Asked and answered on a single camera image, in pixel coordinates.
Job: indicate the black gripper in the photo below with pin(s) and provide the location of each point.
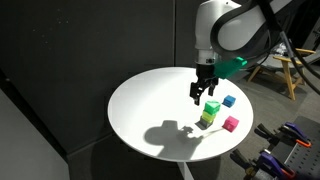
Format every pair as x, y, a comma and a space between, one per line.
205, 71

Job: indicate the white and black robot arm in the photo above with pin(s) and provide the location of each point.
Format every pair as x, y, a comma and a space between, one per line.
233, 26

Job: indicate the blue block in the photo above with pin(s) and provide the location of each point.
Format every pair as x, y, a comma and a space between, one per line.
229, 101

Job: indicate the grey block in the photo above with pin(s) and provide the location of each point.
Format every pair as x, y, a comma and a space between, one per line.
205, 124

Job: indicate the pink block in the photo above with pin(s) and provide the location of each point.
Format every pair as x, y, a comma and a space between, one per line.
230, 124

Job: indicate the wooden chair with grey seat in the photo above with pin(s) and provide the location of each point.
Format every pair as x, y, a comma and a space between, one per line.
286, 71

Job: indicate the crumpled clear plastic bag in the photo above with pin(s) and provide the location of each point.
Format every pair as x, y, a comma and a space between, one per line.
280, 50

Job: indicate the purple and orange spring clamp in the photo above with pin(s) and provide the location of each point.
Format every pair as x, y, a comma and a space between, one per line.
293, 133
270, 163

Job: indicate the black perforated board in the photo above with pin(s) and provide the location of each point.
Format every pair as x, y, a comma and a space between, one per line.
305, 160

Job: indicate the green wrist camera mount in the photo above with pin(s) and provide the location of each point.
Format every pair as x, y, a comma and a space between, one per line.
230, 67

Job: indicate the white table pedestal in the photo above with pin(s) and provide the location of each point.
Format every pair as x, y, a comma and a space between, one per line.
185, 170

